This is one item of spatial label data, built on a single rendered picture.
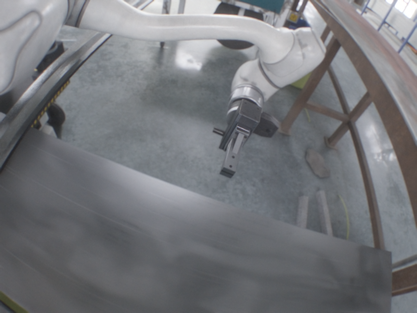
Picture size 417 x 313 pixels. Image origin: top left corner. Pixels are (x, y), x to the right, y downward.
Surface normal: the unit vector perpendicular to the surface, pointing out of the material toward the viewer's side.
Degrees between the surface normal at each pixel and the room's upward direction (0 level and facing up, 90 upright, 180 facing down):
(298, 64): 91
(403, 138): 90
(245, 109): 5
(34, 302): 0
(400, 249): 0
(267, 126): 90
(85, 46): 75
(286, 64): 97
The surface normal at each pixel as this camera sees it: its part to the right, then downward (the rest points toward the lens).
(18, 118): 0.98, 0.10
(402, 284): -0.97, -0.23
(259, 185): 0.20, -0.56
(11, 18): 0.84, -0.11
